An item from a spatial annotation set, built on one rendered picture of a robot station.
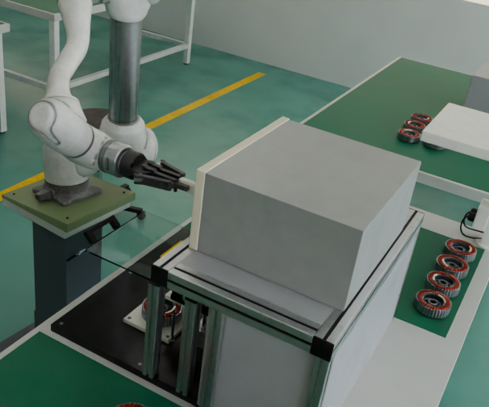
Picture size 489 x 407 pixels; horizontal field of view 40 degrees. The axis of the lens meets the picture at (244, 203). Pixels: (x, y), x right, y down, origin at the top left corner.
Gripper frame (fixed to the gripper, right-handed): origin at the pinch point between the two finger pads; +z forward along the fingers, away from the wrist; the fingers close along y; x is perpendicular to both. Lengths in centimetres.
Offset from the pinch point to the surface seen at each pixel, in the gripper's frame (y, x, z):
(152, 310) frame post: 23.4, -21.3, 6.2
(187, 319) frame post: 23.8, -18.6, 16.3
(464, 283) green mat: -75, -44, 65
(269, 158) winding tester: -2.6, 13.3, 18.9
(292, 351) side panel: 24, -14, 42
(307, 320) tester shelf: 21.7, -6.9, 43.3
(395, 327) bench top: -38, -44, 52
